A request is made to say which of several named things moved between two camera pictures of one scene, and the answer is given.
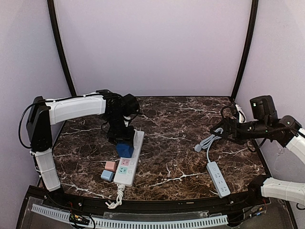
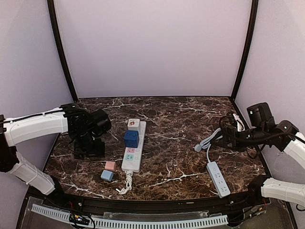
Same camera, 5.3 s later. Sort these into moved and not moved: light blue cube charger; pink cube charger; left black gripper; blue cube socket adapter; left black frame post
Moved: blue cube socket adapter; left black gripper
Not moved: light blue cube charger; left black frame post; pink cube charger
